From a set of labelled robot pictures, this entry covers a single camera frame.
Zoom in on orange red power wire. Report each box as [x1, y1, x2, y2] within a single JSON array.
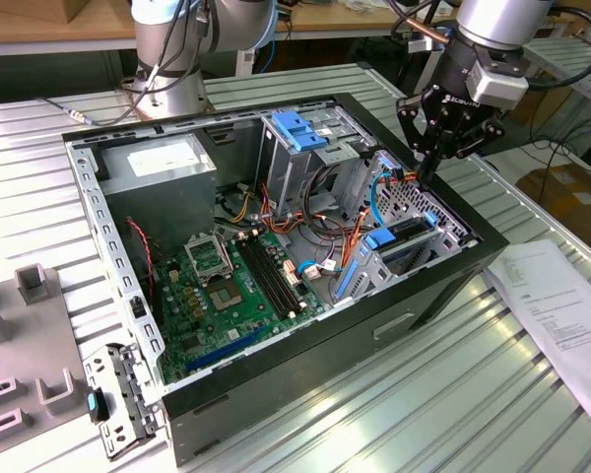
[[342, 167, 427, 270]]

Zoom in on grey parts rack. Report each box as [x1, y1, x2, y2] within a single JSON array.
[[0, 263, 107, 467]]

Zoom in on metal slat side table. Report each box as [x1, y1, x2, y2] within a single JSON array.
[[492, 36, 591, 149]]

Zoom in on hard disk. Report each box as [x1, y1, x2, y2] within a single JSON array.
[[333, 210, 444, 301]]

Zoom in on thin blue wire white plug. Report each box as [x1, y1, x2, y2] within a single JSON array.
[[295, 257, 345, 279]]

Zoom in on wooden desk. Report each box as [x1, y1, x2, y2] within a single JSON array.
[[0, 0, 577, 98]]

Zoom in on brown cardboard box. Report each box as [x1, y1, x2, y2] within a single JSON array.
[[515, 165, 591, 238]]

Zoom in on grey cable with metal plug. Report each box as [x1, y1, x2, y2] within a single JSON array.
[[36, 96, 147, 128]]

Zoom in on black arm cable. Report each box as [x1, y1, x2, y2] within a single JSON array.
[[127, 0, 216, 117]]

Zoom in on green motherboard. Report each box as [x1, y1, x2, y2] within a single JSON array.
[[152, 230, 326, 385]]

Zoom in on metal card retention bracket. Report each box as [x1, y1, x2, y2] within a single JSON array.
[[82, 342, 167, 462]]

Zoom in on metal disk bay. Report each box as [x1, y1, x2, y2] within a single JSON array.
[[324, 147, 479, 307]]

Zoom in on metal socket cover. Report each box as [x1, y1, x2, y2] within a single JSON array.
[[183, 230, 236, 285]]

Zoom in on blue drive cage latch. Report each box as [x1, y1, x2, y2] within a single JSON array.
[[270, 110, 329, 155]]

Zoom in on black RAM slot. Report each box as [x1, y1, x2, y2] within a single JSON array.
[[244, 236, 301, 316], [250, 236, 305, 312], [238, 237, 297, 320], [256, 234, 309, 309]]

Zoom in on blue black bracket clip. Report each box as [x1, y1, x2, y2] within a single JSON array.
[[87, 386, 112, 424]]

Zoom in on yellow orange wire bundle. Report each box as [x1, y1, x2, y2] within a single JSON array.
[[228, 190, 253, 224]]

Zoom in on blue data wire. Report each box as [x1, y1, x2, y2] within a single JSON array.
[[367, 155, 401, 229]]

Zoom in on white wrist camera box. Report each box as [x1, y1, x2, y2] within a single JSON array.
[[465, 62, 530, 110]]

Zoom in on white printed paper sheets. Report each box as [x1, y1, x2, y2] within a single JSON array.
[[485, 239, 591, 423]]

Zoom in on black cable bundle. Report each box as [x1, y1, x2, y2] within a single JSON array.
[[298, 164, 361, 238]]

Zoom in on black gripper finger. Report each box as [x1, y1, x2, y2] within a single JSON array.
[[396, 95, 432, 192], [428, 114, 506, 192]]

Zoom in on red orange wire bundle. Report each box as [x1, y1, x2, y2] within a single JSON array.
[[258, 182, 307, 238]]

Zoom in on black PC case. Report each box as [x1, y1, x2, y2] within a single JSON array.
[[61, 92, 511, 467]]

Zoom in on blue expansion slot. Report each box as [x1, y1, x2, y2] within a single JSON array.
[[184, 322, 268, 374]]

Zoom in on CPU socket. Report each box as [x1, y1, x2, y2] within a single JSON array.
[[202, 273, 247, 316]]

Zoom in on grey power supply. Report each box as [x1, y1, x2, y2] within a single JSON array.
[[98, 133, 219, 252]]

